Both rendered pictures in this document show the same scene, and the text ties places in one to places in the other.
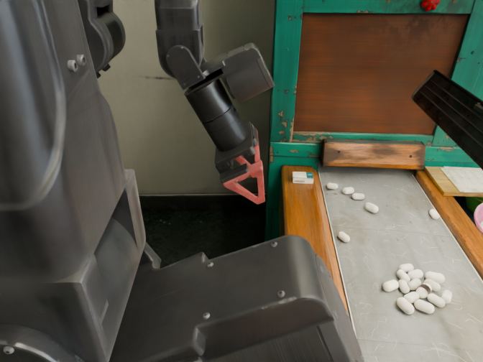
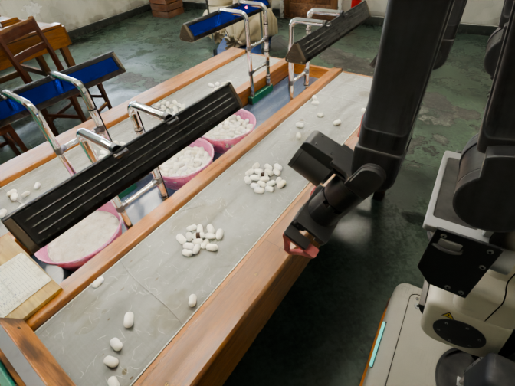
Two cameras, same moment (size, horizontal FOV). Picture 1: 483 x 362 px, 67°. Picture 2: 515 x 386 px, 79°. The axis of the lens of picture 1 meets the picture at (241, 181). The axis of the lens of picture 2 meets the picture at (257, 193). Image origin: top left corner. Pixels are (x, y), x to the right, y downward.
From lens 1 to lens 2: 0.92 m
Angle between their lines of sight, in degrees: 98
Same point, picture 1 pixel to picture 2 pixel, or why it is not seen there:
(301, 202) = (184, 361)
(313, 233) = (217, 310)
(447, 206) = (83, 276)
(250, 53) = (318, 135)
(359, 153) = (50, 371)
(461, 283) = (169, 232)
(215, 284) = not seen: hidden behind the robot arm
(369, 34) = not seen: outside the picture
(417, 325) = (224, 226)
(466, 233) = (118, 249)
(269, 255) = not seen: hidden behind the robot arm
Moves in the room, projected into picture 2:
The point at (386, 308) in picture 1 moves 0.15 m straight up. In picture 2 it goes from (228, 240) to (221, 206)
